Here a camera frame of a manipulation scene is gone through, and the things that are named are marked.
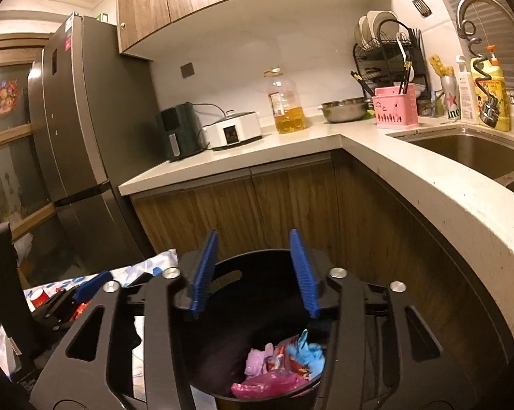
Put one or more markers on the pink utensil basket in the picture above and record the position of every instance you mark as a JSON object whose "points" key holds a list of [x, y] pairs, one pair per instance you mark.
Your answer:
{"points": [[393, 111]]}

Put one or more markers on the white pump bottle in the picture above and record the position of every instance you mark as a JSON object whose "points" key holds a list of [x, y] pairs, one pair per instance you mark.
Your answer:
{"points": [[466, 98]]}

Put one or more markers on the blue plastic wrapper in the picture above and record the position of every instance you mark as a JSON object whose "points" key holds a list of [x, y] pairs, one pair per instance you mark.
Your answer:
{"points": [[310, 352]]}

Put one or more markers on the bundle of dark chopsticks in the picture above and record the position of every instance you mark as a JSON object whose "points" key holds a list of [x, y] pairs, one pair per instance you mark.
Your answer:
{"points": [[415, 42]]}

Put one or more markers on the white electric cooker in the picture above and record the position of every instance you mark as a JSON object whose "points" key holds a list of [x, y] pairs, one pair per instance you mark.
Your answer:
{"points": [[235, 130]]}

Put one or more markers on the black air fryer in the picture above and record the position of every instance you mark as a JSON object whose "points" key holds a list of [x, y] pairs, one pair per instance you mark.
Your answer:
{"points": [[178, 132]]}

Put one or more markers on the yellow scrubber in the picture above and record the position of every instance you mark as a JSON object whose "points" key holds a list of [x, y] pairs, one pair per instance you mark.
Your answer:
{"points": [[440, 68]]}

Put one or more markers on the black trash bin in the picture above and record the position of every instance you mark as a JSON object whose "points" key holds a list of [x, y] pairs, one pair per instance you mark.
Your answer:
{"points": [[248, 290]]}

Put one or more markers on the metal spring faucet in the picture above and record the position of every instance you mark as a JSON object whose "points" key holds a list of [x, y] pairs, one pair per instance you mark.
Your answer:
{"points": [[474, 0]]}

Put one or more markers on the metal basin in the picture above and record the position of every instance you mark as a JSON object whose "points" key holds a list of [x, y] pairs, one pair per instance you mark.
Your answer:
{"points": [[344, 111]]}

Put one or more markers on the cooking oil bottle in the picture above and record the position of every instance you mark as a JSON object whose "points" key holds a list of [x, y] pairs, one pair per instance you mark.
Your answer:
{"points": [[286, 115]]}

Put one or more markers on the dark wall socket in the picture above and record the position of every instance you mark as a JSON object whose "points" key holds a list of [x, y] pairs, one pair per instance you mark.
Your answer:
{"points": [[187, 70]]}

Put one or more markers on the beer can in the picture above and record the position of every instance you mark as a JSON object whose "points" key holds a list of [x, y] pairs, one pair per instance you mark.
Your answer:
{"points": [[451, 102]]}

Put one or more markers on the wooden glass door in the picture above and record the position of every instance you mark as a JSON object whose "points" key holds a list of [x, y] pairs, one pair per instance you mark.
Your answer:
{"points": [[9, 130]]}

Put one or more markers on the wooden wall cabinet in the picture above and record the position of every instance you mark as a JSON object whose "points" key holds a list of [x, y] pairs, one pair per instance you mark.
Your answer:
{"points": [[197, 0]]}

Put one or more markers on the row of white plates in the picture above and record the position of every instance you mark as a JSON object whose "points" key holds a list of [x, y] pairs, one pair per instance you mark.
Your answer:
{"points": [[376, 21]]}

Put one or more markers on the red paper cup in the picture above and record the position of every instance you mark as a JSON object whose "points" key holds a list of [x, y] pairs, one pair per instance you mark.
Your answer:
{"points": [[40, 298]]}

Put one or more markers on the yellow detergent bottle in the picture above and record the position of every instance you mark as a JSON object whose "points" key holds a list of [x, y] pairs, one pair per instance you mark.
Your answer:
{"points": [[498, 89]]}

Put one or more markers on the black dish rack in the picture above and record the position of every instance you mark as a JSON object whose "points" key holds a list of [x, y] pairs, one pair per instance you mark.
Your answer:
{"points": [[420, 68]]}

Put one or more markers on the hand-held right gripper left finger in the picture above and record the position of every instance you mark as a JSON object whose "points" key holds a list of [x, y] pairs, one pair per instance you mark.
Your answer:
{"points": [[203, 273]]}

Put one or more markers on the metal sink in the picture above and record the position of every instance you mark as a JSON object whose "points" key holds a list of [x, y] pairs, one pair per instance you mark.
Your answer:
{"points": [[466, 153]]}

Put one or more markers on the light purple plastic bag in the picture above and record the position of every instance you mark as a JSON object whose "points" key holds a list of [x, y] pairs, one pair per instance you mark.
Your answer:
{"points": [[257, 361]]}

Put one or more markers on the dark grey refrigerator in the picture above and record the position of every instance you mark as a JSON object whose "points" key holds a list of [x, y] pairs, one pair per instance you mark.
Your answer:
{"points": [[82, 136]]}

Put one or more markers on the white plastic spoon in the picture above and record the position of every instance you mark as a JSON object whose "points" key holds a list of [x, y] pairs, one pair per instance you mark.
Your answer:
{"points": [[407, 57]]}

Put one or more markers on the blue floral tablecloth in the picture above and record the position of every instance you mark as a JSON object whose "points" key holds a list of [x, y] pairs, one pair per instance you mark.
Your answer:
{"points": [[163, 258]]}

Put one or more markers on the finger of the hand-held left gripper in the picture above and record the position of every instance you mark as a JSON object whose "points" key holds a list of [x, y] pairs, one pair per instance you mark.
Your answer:
{"points": [[92, 285]]}

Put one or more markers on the pink plastic bag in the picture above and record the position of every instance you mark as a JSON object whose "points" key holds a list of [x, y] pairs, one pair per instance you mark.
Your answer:
{"points": [[265, 386]]}

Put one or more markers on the wooden kitchen counter cabinet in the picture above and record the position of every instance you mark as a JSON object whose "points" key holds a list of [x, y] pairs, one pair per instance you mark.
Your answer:
{"points": [[282, 205]]}

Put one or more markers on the round flower decoration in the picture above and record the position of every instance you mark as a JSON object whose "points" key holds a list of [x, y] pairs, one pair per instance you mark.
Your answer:
{"points": [[5, 97]]}

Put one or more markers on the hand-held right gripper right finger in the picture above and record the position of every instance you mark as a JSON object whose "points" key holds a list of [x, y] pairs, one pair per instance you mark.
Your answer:
{"points": [[303, 273]]}

